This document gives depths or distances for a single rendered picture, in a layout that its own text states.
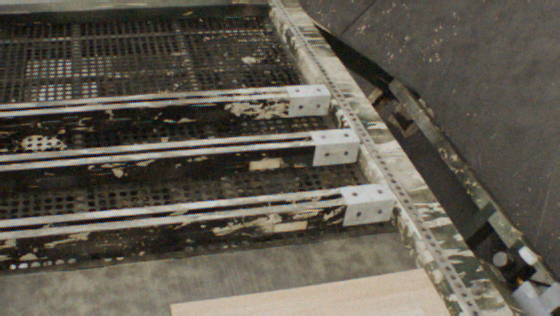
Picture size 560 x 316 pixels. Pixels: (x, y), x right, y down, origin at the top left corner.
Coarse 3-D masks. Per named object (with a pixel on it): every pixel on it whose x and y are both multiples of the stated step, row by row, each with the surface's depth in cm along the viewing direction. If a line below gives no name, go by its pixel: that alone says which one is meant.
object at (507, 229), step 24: (336, 48) 269; (360, 72) 277; (384, 72) 284; (384, 96) 292; (408, 96) 269; (288, 120) 215; (432, 120) 259; (432, 144) 249; (456, 168) 234; (480, 192) 222; (504, 216) 211; (504, 240) 207; (528, 240) 208
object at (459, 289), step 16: (272, 0) 241; (288, 16) 230; (304, 48) 211; (320, 64) 203; (336, 96) 188; (352, 112) 181; (368, 144) 169; (384, 160) 164; (384, 176) 159; (400, 192) 154; (416, 224) 145; (432, 240) 142; (448, 272) 134; (464, 288) 130; (464, 304) 127
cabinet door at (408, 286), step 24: (312, 288) 131; (336, 288) 132; (360, 288) 133; (384, 288) 133; (408, 288) 134; (432, 288) 135; (192, 312) 123; (216, 312) 124; (240, 312) 124; (264, 312) 125; (288, 312) 126; (312, 312) 127; (336, 312) 127; (360, 312) 128; (384, 312) 128; (408, 312) 129; (432, 312) 129
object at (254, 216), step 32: (320, 192) 149; (352, 192) 150; (384, 192) 151; (0, 224) 129; (32, 224) 130; (64, 224) 132; (96, 224) 132; (128, 224) 133; (160, 224) 135; (192, 224) 137; (224, 224) 140; (256, 224) 142; (320, 224) 148; (352, 224) 151; (0, 256) 128; (32, 256) 130; (64, 256) 133
